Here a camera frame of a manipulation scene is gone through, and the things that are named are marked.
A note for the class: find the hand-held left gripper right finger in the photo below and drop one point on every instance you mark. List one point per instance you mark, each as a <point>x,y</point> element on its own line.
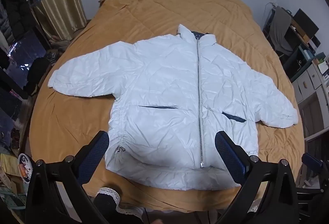
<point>228,154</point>

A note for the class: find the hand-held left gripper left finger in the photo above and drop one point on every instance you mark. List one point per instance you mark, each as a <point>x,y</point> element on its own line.
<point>95,154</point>

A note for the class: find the white puffer jacket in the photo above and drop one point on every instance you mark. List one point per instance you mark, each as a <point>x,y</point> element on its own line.
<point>164,90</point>

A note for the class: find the black lace-trimmed clothing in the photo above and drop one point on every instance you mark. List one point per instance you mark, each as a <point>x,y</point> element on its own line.
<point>106,201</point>

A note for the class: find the round printed plate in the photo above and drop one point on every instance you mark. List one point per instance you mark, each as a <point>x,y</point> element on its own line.
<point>25,167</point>

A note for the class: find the dark blue object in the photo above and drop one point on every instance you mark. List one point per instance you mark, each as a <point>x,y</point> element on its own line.
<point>312,161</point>

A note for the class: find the black bag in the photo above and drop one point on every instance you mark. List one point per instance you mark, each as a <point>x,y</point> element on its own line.
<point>38,75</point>

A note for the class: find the grey cloth on chair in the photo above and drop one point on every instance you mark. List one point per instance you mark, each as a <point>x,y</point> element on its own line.
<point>281,31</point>

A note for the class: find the dark hanging coat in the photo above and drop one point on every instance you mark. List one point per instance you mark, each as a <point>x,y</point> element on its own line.
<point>15,13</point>

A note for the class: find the orange quilted blanket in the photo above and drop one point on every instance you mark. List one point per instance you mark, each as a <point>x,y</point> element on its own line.
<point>159,5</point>

